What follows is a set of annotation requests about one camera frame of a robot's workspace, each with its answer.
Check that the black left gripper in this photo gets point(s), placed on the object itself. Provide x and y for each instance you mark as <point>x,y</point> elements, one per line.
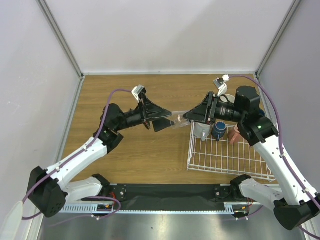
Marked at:
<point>149,111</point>

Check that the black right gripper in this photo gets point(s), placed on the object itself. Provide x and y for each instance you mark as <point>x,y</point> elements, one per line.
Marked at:
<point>210,108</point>

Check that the light grey footed cup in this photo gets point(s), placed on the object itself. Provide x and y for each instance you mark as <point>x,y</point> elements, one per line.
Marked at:
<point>201,130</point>

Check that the small dark blue mug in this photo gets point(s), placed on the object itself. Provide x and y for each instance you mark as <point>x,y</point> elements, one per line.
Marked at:
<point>218,130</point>

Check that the pink mug white inside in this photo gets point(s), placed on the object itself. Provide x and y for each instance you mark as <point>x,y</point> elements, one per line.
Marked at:
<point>234,135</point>

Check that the glossy dark blue mug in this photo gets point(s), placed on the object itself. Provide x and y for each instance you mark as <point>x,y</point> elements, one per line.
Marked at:
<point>261,113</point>

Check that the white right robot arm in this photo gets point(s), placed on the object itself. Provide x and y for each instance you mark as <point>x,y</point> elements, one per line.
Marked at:
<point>297,202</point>

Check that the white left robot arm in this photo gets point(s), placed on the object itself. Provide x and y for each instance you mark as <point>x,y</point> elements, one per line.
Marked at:
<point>51,188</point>

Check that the cream round mug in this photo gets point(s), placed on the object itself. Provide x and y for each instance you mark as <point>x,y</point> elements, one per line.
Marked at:
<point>226,100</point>

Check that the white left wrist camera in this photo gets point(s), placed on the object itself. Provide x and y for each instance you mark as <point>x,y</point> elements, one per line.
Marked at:
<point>137,91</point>

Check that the white wire dish rack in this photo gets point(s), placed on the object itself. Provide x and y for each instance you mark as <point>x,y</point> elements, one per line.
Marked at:
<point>221,157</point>

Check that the grey cable duct rail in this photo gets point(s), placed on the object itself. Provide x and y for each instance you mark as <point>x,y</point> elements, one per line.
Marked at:
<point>88,207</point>

